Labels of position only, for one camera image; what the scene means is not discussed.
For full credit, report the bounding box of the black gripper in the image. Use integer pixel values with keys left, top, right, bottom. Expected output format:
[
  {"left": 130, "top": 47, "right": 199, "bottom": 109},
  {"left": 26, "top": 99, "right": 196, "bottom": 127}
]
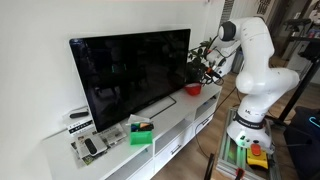
[{"left": 195, "top": 64, "right": 223, "bottom": 88}]

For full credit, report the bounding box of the red bowl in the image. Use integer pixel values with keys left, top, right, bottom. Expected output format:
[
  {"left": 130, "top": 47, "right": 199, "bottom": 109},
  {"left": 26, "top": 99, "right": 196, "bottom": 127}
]
[{"left": 184, "top": 82, "right": 204, "bottom": 97}]

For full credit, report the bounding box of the green leafy houseplant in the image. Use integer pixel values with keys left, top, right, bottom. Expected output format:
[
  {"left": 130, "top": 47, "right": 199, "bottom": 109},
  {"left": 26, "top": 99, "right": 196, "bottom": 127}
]
[{"left": 186, "top": 37, "right": 218, "bottom": 86}]

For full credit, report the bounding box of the white TV cabinet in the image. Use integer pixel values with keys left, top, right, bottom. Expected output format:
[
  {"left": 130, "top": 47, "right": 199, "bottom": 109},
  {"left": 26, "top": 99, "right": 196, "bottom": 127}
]
[{"left": 41, "top": 81, "right": 223, "bottom": 180}]

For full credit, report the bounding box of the black flat screen television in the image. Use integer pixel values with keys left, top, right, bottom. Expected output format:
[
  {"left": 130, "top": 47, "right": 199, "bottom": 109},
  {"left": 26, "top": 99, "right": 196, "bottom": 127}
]
[{"left": 68, "top": 28, "right": 192, "bottom": 134}]

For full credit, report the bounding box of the white tissue paper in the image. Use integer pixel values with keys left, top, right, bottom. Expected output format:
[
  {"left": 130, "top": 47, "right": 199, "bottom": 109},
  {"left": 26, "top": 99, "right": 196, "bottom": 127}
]
[{"left": 125, "top": 113, "right": 152, "bottom": 127}]

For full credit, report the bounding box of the green plastic box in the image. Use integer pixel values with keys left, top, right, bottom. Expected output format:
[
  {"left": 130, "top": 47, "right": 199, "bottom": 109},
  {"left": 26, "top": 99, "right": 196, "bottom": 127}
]
[{"left": 129, "top": 122, "right": 155, "bottom": 146}]

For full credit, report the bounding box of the yellow emergency stop box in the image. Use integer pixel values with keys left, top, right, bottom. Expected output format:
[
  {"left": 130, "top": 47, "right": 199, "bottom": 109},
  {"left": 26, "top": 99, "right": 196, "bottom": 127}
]
[{"left": 246, "top": 143, "right": 270, "bottom": 170}]

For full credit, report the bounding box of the black tripod stand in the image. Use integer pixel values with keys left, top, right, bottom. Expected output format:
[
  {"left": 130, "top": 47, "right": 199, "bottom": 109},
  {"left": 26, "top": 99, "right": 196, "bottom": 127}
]
[{"left": 275, "top": 18, "right": 320, "bottom": 124}]

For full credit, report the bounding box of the folded newspaper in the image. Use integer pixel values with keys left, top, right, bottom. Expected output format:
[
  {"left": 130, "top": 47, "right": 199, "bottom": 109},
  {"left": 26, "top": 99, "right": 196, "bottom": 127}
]
[{"left": 97, "top": 123, "right": 128, "bottom": 147}]

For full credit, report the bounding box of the black chair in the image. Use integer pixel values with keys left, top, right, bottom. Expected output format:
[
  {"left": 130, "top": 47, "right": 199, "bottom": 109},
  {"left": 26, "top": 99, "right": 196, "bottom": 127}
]
[{"left": 283, "top": 105, "right": 320, "bottom": 180}]

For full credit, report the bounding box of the grey flat device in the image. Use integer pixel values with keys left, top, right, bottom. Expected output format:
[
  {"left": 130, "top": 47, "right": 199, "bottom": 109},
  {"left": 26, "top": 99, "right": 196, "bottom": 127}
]
[{"left": 75, "top": 132, "right": 108, "bottom": 158}]

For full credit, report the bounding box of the black remote control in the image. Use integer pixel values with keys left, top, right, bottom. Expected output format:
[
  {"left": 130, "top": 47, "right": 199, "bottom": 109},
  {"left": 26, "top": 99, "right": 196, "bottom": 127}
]
[
  {"left": 84, "top": 137, "right": 98, "bottom": 156},
  {"left": 69, "top": 111, "right": 90, "bottom": 120}
]

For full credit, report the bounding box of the white set-top box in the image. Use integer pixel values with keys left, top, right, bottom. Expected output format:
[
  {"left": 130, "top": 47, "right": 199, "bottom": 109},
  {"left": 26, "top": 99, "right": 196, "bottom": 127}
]
[{"left": 62, "top": 111, "right": 96, "bottom": 136}]

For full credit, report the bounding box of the printed magazine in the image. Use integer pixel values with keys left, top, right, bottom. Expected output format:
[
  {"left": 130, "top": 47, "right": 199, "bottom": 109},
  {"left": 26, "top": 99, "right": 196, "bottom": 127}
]
[{"left": 70, "top": 139, "right": 109, "bottom": 167}]

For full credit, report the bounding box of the black power cable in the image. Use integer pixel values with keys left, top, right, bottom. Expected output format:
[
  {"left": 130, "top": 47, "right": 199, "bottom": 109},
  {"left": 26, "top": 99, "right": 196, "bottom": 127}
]
[{"left": 194, "top": 85, "right": 238, "bottom": 159}]

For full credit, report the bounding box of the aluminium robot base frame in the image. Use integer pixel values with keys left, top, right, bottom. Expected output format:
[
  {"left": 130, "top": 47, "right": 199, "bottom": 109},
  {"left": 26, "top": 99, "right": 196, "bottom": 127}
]
[{"left": 215, "top": 105, "right": 282, "bottom": 180}]

